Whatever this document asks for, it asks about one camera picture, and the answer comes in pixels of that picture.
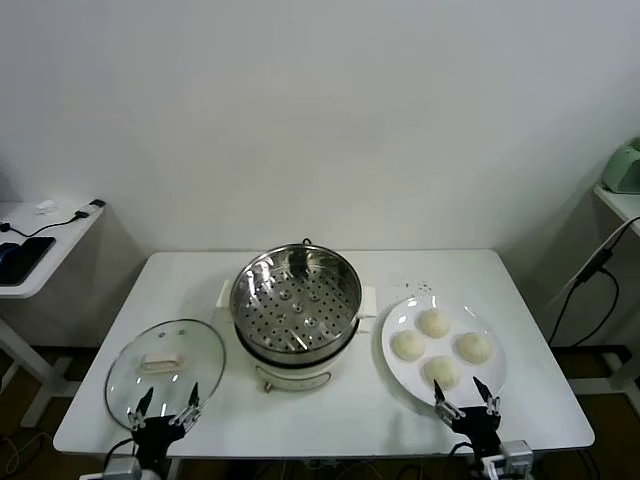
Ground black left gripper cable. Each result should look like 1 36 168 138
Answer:
103 437 139 465

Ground white steamed baozi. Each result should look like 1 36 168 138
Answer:
423 355 464 392
389 329 426 362
417 308 453 339
453 330 494 365

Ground stainless steel steamer basket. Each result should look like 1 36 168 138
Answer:
229 243 364 366

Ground white cable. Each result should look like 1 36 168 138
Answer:
547 219 640 306

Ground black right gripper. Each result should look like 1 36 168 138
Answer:
432 376 502 457

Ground white round plate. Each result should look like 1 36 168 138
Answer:
380 295 509 412

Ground white side table with phone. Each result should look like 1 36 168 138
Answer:
0 199 106 429

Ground dark crumbs cluster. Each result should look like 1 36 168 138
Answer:
392 279 434 294

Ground black charging cable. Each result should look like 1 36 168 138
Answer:
0 212 89 236

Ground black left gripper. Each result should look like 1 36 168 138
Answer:
124 382 207 471

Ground pale green appliance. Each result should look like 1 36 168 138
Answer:
599 137 640 195

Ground black smartphone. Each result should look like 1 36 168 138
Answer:
0 236 56 287

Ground glass pot lid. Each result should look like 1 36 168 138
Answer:
103 318 227 432

